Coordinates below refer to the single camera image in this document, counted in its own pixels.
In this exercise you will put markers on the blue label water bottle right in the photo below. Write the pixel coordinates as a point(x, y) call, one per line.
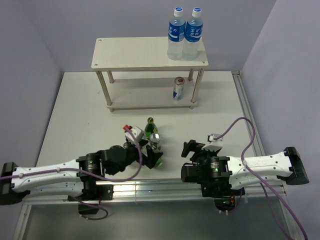
point(192, 35)

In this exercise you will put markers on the blue label water bottle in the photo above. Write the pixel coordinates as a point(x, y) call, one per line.
point(176, 35)
point(192, 35)

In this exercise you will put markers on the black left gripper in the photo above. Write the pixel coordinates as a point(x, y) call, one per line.
point(150, 159)

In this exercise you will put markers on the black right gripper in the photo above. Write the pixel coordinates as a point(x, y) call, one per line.
point(192, 145)

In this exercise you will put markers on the blue label water bottle left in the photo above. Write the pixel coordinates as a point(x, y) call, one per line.
point(176, 35)

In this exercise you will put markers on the blue silver drink can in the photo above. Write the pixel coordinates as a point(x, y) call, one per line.
point(155, 141)

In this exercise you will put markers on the green glass bottle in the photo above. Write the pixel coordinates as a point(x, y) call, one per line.
point(158, 163)
point(150, 128)

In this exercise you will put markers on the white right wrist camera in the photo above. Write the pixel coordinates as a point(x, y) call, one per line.
point(214, 142)

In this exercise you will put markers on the white two-tier shelf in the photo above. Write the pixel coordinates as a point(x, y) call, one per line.
point(136, 73)

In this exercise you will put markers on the aluminium rail frame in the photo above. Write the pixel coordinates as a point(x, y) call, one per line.
point(157, 205)

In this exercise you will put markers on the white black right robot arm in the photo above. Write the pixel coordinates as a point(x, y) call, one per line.
point(226, 176)

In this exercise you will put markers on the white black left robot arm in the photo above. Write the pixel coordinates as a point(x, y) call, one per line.
point(76, 178)

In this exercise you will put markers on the green glass bottle rear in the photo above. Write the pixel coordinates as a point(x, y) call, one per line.
point(150, 128)

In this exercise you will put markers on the green glass bottle front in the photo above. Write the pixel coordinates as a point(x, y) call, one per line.
point(158, 163)

